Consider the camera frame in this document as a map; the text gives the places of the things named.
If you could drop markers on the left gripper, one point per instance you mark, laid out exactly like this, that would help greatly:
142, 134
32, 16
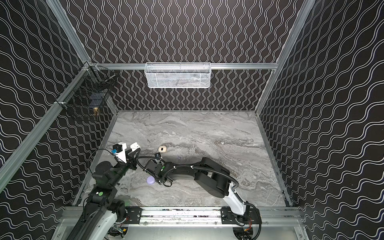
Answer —
129, 159

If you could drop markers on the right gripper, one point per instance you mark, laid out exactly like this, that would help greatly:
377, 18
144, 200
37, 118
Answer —
156, 173

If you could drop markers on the cream earbud charging case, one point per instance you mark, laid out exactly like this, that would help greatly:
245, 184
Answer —
162, 149

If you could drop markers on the white round earbud case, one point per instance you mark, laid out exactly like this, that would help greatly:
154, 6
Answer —
135, 146

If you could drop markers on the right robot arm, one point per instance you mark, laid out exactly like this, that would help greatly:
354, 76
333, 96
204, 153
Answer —
215, 179

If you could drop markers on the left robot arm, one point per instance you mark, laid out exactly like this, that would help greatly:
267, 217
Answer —
101, 210

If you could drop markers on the purple round earbud case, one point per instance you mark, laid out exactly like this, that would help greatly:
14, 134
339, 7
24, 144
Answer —
151, 180

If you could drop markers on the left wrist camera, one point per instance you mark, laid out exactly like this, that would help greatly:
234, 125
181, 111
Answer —
119, 151

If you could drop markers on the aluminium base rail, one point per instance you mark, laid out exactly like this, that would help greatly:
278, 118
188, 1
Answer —
210, 217

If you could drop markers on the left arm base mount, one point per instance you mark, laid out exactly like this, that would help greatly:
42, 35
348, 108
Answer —
133, 215

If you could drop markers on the white wire mesh basket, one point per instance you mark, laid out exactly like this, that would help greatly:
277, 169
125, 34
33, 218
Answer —
178, 75

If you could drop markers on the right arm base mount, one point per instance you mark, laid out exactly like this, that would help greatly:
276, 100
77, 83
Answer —
252, 215

